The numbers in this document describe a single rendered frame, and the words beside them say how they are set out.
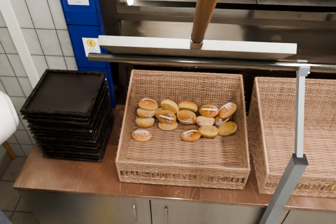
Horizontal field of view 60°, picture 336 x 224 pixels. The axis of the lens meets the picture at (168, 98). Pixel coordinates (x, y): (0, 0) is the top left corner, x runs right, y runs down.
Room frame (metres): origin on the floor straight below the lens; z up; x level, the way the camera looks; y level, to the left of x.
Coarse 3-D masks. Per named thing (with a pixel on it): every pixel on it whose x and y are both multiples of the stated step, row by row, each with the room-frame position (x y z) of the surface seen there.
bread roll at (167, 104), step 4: (164, 100) 1.06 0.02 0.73; (168, 100) 1.06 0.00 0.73; (164, 104) 1.05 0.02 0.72; (168, 104) 1.04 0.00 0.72; (172, 104) 1.05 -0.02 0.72; (176, 104) 1.06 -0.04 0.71; (164, 108) 1.05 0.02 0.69; (168, 108) 1.04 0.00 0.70; (172, 108) 1.04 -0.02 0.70; (176, 108) 1.04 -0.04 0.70; (176, 112) 1.04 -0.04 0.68
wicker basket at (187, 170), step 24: (144, 72) 1.15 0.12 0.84; (168, 72) 1.14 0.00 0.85; (192, 72) 1.14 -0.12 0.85; (144, 96) 1.12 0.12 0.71; (168, 96) 1.11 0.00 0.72; (216, 96) 1.10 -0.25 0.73; (240, 96) 1.03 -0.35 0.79; (240, 120) 0.93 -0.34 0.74; (120, 144) 0.77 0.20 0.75; (144, 144) 0.90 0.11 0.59; (168, 144) 0.90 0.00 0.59; (216, 144) 0.90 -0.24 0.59; (240, 144) 0.84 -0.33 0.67; (120, 168) 0.70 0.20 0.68; (144, 168) 0.69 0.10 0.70; (168, 168) 0.68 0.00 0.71; (192, 168) 0.67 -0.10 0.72; (216, 168) 0.67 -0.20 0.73; (240, 168) 0.66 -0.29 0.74
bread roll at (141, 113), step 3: (138, 108) 1.07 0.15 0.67; (141, 108) 1.06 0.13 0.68; (138, 111) 1.05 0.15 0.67; (141, 111) 1.05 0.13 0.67; (144, 111) 1.04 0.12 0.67; (147, 111) 1.04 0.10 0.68; (150, 111) 1.04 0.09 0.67; (153, 111) 1.05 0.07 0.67; (138, 114) 1.04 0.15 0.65; (141, 114) 1.04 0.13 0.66; (144, 114) 1.03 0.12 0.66; (147, 114) 1.03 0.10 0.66; (150, 114) 1.04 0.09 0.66; (153, 114) 1.04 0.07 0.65; (144, 117) 1.03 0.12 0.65; (147, 117) 1.03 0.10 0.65
